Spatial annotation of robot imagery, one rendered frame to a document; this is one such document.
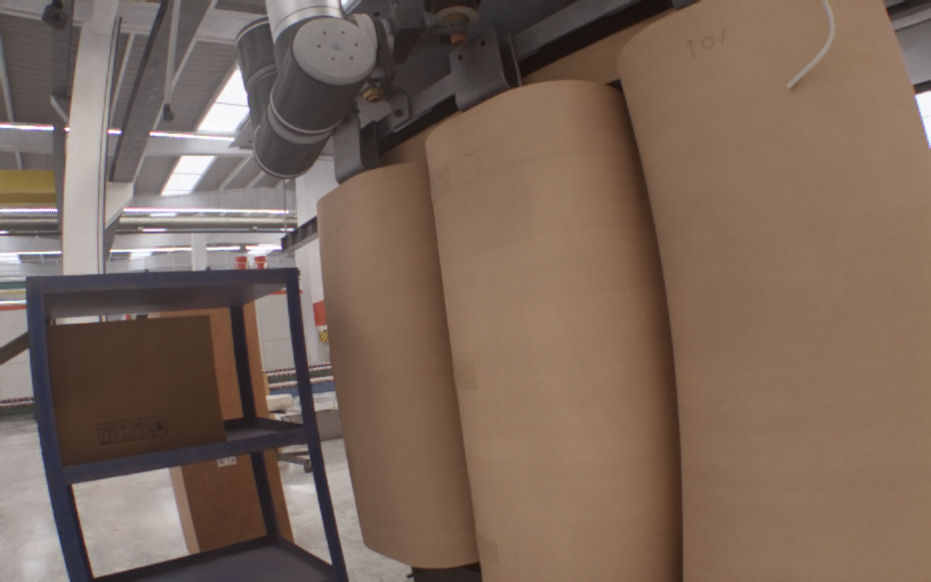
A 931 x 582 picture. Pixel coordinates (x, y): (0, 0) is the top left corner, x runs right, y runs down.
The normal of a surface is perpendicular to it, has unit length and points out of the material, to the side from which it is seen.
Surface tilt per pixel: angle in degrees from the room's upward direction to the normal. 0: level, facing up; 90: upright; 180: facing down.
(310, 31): 81
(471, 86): 90
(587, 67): 90
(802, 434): 90
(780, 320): 90
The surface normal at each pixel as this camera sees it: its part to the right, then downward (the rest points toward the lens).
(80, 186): 0.67, -0.13
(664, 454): 0.47, -0.11
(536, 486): -0.73, 0.06
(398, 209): 0.00, -0.06
